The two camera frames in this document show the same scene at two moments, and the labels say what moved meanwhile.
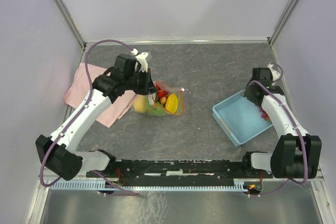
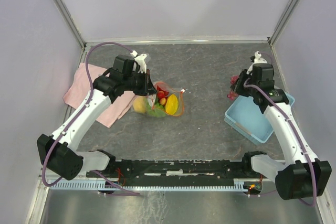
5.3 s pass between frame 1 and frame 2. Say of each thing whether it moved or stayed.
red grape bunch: moved
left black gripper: stayed
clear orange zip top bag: stayed
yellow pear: stayed
